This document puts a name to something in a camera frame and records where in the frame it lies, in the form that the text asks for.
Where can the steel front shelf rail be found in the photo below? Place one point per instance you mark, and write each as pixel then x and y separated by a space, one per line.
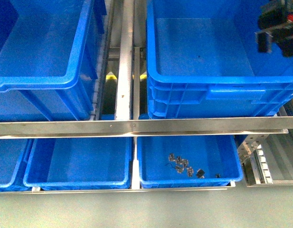
pixel 139 128

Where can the blue target bin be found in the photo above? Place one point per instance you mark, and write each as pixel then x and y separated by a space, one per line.
pixel 203 62

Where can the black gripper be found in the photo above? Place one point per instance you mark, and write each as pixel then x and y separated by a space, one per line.
pixel 276 26

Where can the roller track right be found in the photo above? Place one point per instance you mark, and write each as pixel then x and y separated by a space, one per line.
pixel 267 159

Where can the steel lower front rail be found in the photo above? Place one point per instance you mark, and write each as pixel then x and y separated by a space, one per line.
pixel 36 191

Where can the lower blue bin with parts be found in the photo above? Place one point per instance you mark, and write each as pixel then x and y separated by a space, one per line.
pixel 153 153

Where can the lower blue bin centre left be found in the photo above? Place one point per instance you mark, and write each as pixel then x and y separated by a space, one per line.
pixel 79 163

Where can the small dark metal parts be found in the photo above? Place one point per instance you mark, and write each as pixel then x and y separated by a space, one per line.
pixel 198 167

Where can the large empty blue bin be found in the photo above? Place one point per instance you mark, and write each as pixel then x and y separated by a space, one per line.
pixel 48 58

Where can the steel centre divider rail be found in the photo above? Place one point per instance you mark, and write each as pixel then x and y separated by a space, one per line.
pixel 123 103

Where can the lower blue bin far left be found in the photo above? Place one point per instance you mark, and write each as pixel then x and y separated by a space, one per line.
pixel 14 154

